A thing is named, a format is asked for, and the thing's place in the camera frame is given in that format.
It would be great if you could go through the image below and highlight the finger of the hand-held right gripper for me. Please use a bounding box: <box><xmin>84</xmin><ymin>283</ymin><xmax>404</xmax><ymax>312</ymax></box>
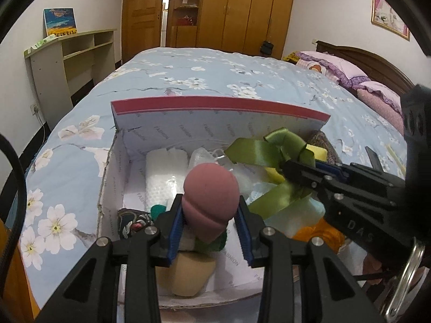
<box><xmin>282</xmin><ymin>160</ymin><xmax>337</xmax><ymax>194</ymax></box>
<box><xmin>315</xmin><ymin>162</ymin><xmax>351</xmax><ymax>180</ymax></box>

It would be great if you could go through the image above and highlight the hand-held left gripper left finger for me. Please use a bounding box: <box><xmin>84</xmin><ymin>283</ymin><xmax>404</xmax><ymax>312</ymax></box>
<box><xmin>35</xmin><ymin>193</ymin><xmax>185</xmax><ymax>323</ymax></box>

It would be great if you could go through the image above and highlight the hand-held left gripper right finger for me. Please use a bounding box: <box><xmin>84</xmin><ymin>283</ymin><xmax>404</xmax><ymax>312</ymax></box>
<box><xmin>236</xmin><ymin>195</ymin><xmax>384</xmax><ymax>323</ymax></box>

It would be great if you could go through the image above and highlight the brown knitted cloth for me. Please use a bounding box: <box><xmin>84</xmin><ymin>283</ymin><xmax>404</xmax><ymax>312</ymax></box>
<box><xmin>308</xmin><ymin>131</ymin><xmax>344</xmax><ymax>167</ymax></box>

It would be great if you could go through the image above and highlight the yellow sponge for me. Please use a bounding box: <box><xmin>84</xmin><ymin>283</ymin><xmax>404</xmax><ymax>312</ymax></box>
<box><xmin>264</xmin><ymin>145</ymin><xmax>328</xmax><ymax>184</ymax></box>

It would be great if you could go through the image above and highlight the white green knit sock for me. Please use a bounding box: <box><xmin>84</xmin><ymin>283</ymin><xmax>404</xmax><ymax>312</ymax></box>
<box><xmin>150</xmin><ymin>203</ymin><xmax>229</xmax><ymax>254</ymax></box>

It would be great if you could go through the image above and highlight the dark patterned pouch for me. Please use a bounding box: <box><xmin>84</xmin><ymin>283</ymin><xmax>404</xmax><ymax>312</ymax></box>
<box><xmin>116</xmin><ymin>208</ymin><xmax>156</xmax><ymax>241</ymax></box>

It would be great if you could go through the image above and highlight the green satin ribbon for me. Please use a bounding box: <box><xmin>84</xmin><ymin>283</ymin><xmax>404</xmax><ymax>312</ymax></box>
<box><xmin>225</xmin><ymin>128</ymin><xmax>317</xmax><ymax>221</ymax></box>

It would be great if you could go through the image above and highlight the pink makeup sponge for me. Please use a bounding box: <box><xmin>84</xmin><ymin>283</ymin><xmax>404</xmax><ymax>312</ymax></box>
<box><xmin>183</xmin><ymin>162</ymin><xmax>240</xmax><ymax>243</ymax></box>

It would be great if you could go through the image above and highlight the white knitted cloth packet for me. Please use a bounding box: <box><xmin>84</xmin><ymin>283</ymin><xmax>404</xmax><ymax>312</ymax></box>
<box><xmin>145</xmin><ymin>148</ymin><xmax>189</xmax><ymax>209</ymax></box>

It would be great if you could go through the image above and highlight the orange knitted item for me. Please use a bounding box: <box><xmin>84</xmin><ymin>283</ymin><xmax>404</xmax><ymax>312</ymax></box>
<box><xmin>292</xmin><ymin>218</ymin><xmax>347</xmax><ymax>253</ymax></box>

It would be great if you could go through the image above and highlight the white organza pouch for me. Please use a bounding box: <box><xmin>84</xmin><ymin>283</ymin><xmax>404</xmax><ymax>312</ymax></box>
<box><xmin>188</xmin><ymin>146</ymin><xmax>236</xmax><ymax>175</ymax></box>

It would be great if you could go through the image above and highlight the red cardboard box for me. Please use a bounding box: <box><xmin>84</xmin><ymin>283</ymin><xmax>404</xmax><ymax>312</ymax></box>
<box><xmin>98</xmin><ymin>96</ymin><xmax>331</xmax><ymax>310</ymax></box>

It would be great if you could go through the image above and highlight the black smartphone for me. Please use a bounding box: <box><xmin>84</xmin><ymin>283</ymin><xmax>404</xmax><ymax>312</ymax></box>
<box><xmin>365</xmin><ymin>146</ymin><xmax>381</xmax><ymax>169</ymax></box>

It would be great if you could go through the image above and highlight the cartoon printed pink pillow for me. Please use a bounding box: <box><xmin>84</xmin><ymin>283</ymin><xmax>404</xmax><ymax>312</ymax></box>
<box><xmin>296</xmin><ymin>57</ymin><xmax>340</xmax><ymax>83</ymax></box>

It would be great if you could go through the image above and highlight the dark wooden headboard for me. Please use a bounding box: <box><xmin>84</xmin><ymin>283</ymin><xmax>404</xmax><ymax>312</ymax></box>
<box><xmin>316</xmin><ymin>40</ymin><xmax>415</xmax><ymax>91</ymax></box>

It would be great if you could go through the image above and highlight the wooden desk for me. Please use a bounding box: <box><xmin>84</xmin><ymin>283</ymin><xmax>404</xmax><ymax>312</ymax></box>
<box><xmin>0</xmin><ymin>219</ymin><xmax>37</xmax><ymax>323</ymax></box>

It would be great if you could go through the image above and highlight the wooden wardrobe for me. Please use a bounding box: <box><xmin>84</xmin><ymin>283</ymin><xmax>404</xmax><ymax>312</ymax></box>
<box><xmin>168</xmin><ymin>0</ymin><xmax>297</xmax><ymax>59</ymax></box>

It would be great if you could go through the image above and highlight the beige shelf desk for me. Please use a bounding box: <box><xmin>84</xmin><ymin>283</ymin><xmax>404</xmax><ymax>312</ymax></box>
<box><xmin>24</xmin><ymin>29</ymin><xmax>118</xmax><ymax>128</ymax></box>

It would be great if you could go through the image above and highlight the wooden door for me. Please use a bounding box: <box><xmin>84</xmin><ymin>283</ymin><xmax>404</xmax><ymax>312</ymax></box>
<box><xmin>122</xmin><ymin>0</ymin><xmax>165</xmax><ymax>64</ymax></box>

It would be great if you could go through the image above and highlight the green white packet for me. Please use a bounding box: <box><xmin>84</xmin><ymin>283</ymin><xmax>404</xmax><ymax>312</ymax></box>
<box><xmin>27</xmin><ymin>36</ymin><xmax>56</xmax><ymax>54</ymax></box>

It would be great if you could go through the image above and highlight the blue yellow landscape painting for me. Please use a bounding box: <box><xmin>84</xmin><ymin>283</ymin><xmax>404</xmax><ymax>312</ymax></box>
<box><xmin>44</xmin><ymin>7</ymin><xmax>78</xmax><ymax>37</ymax></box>

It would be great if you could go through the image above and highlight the silver metal ring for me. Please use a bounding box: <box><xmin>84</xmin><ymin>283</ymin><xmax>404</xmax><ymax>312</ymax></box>
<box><xmin>387</xmin><ymin>239</ymin><xmax>425</xmax><ymax>313</ymax></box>

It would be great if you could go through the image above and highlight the framed wall picture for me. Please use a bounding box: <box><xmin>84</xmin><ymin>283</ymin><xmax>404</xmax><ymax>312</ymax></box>
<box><xmin>371</xmin><ymin>0</ymin><xmax>411</xmax><ymax>41</ymax></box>

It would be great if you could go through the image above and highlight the black cable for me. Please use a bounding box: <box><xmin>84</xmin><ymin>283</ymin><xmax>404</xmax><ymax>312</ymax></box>
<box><xmin>0</xmin><ymin>135</ymin><xmax>27</xmax><ymax>243</ymax></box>

